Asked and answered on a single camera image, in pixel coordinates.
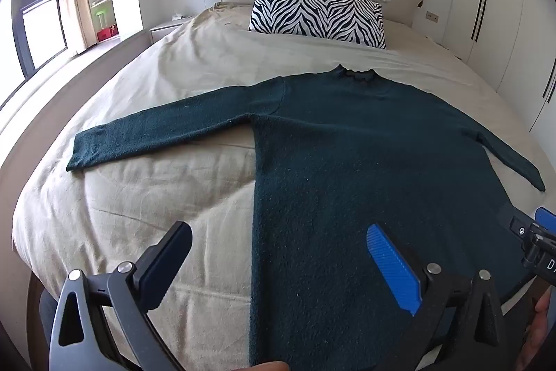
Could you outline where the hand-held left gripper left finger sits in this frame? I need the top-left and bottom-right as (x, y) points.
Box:
(49, 221), (193, 371)

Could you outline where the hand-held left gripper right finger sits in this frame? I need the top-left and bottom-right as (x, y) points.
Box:
(366, 223), (528, 371)

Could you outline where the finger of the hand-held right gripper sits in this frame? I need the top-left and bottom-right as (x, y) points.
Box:
(497, 203), (537, 239)
(534, 207), (556, 233)

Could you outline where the dark green sweater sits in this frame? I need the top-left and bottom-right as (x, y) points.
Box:
(66, 65), (546, 371)

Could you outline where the person's right hand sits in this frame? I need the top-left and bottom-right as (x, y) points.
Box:
(519, 288), (556, 371)

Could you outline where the person's left hand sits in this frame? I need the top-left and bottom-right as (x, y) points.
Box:
(248, 361), (290, 371)

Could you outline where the bed with beige sheet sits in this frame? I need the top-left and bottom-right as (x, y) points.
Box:
(0, 1), (556, 371)

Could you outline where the white wardrobe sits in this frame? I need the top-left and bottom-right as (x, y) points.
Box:
(443, 0), (556, 132)

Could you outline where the white nightstand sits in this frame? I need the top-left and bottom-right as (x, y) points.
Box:
(150, 15), (192, 45)

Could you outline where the red box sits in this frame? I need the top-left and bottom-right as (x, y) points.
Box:
(96, 25), (119, 43)

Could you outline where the green lamp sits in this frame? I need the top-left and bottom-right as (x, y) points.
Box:
(92, 3), (108, 30)

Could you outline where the zebra print pillow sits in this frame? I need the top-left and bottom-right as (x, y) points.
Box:
(248, 0), (387, 50)

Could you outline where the black framed window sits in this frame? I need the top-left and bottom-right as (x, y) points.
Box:
(0, 0), (68, 106)

